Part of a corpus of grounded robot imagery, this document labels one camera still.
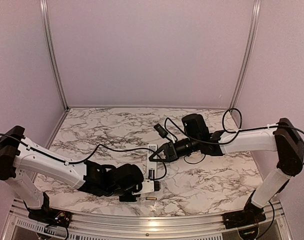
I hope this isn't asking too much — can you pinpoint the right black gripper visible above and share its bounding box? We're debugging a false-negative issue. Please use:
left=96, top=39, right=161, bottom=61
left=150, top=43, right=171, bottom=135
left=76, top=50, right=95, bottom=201
left=149, top=134, right=201, bottom=162

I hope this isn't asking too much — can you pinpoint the white remote control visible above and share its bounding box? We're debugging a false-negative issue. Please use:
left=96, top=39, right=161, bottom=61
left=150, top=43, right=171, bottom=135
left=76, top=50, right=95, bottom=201
left=146, top=150, right=158, bottom=179

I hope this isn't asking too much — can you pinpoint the green gold battery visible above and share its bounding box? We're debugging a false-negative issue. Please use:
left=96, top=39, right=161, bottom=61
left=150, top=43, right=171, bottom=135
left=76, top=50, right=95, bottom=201
left=145, top=197, right=157, bottom=201

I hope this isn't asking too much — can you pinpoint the black battery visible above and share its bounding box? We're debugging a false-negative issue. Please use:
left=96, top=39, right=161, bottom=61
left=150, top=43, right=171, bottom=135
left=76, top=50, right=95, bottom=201
left=148, top=169, right=155, bottom=180

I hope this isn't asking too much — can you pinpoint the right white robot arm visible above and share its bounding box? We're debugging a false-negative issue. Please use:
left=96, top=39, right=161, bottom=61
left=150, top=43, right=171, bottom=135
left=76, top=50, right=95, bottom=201
left=149, top=113, right=304, bottom=224

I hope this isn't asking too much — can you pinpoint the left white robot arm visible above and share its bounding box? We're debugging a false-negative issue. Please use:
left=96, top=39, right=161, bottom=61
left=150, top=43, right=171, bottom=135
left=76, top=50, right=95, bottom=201
left=0, top=126, right=144, bottom=223

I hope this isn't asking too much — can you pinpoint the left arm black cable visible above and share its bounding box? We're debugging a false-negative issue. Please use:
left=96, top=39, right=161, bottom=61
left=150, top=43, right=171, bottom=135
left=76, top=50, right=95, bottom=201
left=0, top=133, right=168, bottom=181

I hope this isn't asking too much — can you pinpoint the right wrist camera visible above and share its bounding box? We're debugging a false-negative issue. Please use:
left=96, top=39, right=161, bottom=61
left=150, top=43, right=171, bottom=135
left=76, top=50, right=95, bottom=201
left=153, top=123, right=168, bottom=139

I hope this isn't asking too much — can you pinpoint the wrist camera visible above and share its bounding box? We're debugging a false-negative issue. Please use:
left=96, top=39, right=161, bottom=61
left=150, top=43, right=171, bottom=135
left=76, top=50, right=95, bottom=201
left=153, top=123, right=168, bottom=139
left=132, top=179, right=161, bottom=195

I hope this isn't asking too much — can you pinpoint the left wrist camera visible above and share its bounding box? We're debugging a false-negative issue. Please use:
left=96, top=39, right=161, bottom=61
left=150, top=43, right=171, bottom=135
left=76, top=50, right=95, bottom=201
left=132, top=179, right=161, bottom=195

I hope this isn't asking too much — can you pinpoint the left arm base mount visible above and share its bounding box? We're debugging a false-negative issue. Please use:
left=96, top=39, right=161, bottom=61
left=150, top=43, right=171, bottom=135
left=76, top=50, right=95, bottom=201
left=23, top=192, right=72, bottom=228

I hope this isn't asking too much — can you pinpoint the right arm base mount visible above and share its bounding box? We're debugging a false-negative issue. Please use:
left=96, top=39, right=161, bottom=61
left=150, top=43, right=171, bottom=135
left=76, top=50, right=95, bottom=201
left=222, top=192, right=267, bottom=229

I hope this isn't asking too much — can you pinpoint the front aluminium rail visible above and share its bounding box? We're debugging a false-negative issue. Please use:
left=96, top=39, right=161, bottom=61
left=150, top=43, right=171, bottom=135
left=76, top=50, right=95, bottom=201
left=0, top=199, right=293, bottom=240

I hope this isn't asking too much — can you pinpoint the right aluminium frame post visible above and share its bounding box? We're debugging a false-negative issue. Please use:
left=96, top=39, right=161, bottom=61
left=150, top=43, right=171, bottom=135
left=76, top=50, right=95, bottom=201
left=229, top=0, right=262, bottom=108

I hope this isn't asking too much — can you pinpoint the aluminium frame post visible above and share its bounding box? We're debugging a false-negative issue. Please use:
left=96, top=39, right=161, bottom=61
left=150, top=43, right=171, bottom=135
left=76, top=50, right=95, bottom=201
left=40, top=0, right=69, bottom=112
left=229, top=0, right=262, bottom=108

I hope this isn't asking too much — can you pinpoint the left aluminium frame post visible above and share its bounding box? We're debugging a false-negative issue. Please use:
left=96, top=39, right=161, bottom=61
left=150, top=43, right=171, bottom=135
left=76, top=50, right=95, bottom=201
left=40, top=0, right=69, bottom=112

